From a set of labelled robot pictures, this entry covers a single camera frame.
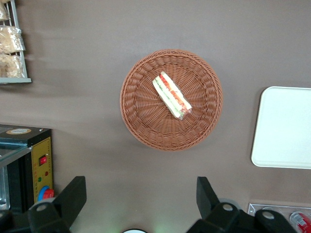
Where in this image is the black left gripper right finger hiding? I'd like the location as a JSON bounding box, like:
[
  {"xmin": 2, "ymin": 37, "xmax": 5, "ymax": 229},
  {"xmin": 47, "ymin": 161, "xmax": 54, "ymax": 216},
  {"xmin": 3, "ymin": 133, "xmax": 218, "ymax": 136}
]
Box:
[{"xmin": 186, "ymin": 176, "xmax": 244, "ymax": 233}]

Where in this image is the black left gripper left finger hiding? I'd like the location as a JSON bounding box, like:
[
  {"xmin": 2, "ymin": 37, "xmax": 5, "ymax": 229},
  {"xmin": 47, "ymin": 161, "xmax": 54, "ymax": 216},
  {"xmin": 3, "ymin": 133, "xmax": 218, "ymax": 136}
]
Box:
[{"xmin": 27, "ymin": 176, "xmax": 87, "ymax": 233}]

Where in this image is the triangle sandwich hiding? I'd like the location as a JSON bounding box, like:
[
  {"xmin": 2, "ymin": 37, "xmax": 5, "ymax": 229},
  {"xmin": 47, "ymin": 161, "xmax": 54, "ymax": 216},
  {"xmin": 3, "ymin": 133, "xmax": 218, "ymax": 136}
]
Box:
[{"xmin": 152, "ymin": 70, "xmax": 193, "ymax": 120}]

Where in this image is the round brown wicker basket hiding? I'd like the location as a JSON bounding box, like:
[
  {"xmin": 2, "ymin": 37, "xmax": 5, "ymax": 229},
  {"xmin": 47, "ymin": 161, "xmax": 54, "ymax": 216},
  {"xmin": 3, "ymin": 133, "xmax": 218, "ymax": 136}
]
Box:
[{"xmin": 120, "ymin": 49, "xmax": 224, "ymax": 152}]

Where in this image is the beige plastic serving tray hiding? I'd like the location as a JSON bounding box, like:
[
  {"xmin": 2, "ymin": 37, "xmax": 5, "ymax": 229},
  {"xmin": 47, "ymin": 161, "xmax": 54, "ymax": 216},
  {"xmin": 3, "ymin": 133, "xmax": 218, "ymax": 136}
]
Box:
[{"xmin": 251, "ymin": 86, "xmax": 311, "ymax": 170}]

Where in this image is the tray of packaged snacks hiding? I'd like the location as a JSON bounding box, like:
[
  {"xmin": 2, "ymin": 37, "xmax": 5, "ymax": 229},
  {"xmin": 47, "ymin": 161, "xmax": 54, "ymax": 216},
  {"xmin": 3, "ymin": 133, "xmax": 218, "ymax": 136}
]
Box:
[{"xmin": 0, "ymin": 0, "xmax": 33, "ymax": 85}]

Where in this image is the black yellow food warmer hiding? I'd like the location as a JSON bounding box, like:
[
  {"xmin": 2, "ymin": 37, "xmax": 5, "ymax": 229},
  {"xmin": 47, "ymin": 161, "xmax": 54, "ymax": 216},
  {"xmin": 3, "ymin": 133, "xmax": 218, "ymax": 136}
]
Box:
[{"xmin": 0, "ymin": 124, "xmax": 55, "ymax": 214}]

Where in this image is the clear acrylic bottle rack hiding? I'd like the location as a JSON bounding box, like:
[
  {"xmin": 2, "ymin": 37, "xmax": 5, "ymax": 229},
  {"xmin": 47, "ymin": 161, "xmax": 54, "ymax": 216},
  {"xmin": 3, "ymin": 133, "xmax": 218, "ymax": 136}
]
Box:
[{"xmin": 247, "ymin": 202, "xmax": 311, "ymax": 233}]

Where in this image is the red cola bottle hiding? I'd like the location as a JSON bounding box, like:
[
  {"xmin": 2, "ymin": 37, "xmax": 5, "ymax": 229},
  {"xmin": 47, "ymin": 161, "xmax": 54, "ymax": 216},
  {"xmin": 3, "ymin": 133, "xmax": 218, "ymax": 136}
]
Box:
[{"xmin": 290, "ymin": 211, "xmax": 311, "ymax": 231}]

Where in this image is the clear bag of fried snacks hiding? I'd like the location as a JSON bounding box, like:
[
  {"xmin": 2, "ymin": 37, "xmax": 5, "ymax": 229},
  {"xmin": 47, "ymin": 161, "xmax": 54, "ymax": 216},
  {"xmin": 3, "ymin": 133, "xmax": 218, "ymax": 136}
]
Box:
[
  {"xmin": 0, "ymin": 1, "xmax": 11, "ymax": 21},
  {"xmin": 0, "ymin": 54, "xmax": 25, "ymax": 79},
  {"xmin": 0, "ymin": 25, "xmax": 26, "ymax": 54}
]

